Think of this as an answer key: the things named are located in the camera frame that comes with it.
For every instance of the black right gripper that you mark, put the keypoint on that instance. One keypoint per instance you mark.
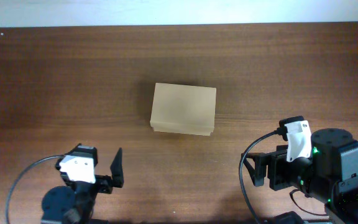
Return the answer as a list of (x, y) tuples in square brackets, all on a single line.
[(274, 170)]

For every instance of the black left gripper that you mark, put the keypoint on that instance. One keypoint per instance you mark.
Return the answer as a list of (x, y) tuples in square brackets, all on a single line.
[(103, 182)]

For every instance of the brown cardboard box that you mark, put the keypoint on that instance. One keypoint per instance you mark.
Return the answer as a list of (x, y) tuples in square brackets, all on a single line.
[(183, 109)]

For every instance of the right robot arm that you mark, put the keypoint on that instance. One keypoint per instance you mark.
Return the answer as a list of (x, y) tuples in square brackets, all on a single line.
[(345, 210)]

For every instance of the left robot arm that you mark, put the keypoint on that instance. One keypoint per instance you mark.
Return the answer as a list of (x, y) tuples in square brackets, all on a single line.
[(73, 203)]

